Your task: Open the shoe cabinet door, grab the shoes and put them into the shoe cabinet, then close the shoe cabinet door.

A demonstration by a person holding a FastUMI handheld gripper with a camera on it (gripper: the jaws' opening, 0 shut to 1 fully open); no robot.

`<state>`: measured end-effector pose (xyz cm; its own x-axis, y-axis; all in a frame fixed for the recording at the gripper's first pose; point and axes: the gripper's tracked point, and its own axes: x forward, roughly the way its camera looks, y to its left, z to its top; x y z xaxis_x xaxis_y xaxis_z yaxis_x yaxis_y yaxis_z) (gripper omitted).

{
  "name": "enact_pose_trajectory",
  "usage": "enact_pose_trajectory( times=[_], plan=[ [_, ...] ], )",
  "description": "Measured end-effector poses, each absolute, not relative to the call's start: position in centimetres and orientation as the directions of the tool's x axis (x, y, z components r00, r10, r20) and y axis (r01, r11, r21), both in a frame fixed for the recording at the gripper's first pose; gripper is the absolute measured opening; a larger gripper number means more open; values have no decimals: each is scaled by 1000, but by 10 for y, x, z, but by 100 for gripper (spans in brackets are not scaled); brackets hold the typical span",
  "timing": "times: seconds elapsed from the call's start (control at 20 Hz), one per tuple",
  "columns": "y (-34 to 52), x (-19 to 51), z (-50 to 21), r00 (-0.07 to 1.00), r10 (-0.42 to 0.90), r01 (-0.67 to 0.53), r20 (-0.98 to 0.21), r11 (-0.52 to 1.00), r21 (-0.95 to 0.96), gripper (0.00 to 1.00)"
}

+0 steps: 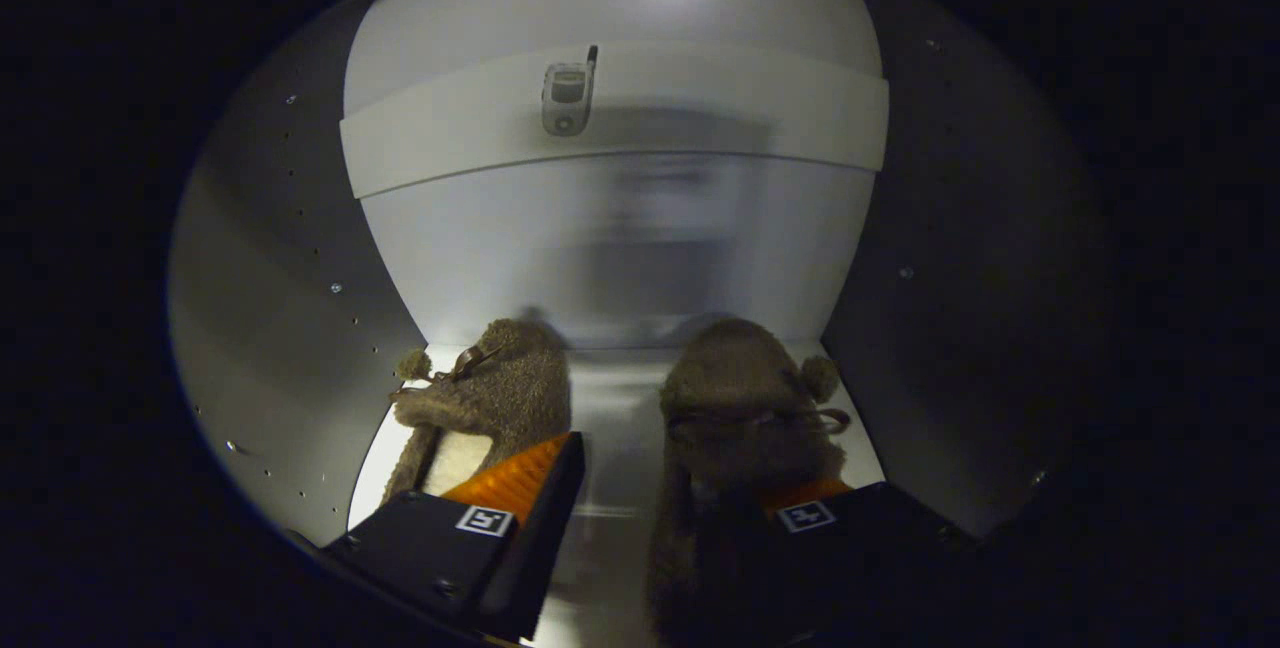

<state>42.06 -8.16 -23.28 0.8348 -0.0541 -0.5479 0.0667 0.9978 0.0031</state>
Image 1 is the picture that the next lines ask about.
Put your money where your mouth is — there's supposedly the grey shoe cabinet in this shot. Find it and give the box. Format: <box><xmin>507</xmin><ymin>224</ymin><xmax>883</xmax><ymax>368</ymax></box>
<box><xmin>168</xmin><ymin>0</ymin><xmax>1101</xmax><ymax>648</ymax></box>

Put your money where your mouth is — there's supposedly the brown fluffy slipper shoe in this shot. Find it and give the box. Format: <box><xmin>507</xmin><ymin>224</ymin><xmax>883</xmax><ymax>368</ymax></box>
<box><xmin>645</xmin><ymin>318</ymin><xmax>853</xmax><ymax>648</ymax></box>
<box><xmin>383</xmin><ymin>318</ymin><xmax>573</xmax><ymax>504</ymax></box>

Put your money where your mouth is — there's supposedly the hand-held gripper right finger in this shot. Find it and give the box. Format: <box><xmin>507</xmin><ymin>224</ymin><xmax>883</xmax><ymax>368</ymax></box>
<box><xmin>765</xmin><ymin>478</ymin><xmax>979</xmax><ymax>643</ymax></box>

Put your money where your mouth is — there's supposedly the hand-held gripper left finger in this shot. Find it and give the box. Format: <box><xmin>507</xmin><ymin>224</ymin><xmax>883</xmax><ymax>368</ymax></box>
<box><xmin>320</xmin><ymin>431</ymin><xmax>587</xmax><ymax>644</ymax></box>

